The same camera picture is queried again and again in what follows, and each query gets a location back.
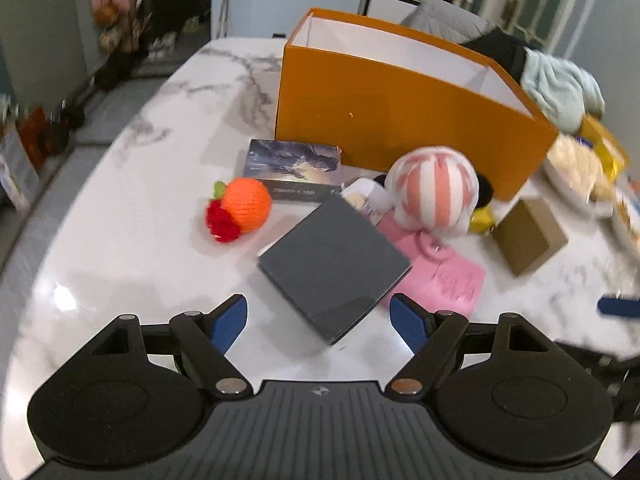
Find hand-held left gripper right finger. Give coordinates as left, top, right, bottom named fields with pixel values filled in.
left=387, top=292, right=551, bottom=403

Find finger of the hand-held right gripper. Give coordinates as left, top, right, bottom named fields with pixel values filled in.
left=597, top=296, right=640, bottom=318

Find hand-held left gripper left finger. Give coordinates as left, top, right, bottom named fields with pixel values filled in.
left=92, top=294, right=251, bottom=402

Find grey box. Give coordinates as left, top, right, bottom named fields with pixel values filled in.
left=256, top=194, right=413, bottom=347

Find crochet orange fruit toy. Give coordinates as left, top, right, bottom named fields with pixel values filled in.
left=206, top=177, right=273, bottom=244

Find panda plush toy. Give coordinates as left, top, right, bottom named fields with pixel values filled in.
left=372, top=145, right=496, bottom=237

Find orange cardboard box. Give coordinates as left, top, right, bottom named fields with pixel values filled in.
left=274, top=7, right=560, bottom=202

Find pink paper sheet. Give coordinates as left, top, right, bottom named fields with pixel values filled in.
left=375, top=212, right=487, bottom=318

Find small brown cardboard box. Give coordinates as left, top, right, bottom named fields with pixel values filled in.
left=492, top=197, right=569, bottom=277

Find white paper tag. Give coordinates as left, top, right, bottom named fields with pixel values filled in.
left=340, top=177, right=396, bottom=226

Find white bowl of buns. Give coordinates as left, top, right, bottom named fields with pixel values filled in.
left=542, top=132, right=616, bottom=218

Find dark printed card box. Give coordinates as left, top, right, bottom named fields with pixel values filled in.
left=243, top=139, right=346, bottom=203

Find light blue towel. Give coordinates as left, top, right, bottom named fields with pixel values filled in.
left=520, top=49, right=606, bottom=128

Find floor clutter of boxes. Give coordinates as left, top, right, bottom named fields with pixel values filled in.
left=0, top=100, right=93, bottom=211

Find black cloth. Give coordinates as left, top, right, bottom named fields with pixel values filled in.
left=462, top=27, right=531, bottom=81

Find pair of shoes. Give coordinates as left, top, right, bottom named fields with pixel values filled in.
left=149, top=16, right=202, bottom=58

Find hanging pink bags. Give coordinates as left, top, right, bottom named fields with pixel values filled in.
left=89, top=0, right=151, bottom=56

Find mop handle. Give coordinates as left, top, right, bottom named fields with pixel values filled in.
left=217, top=0, right=236, bottom=38

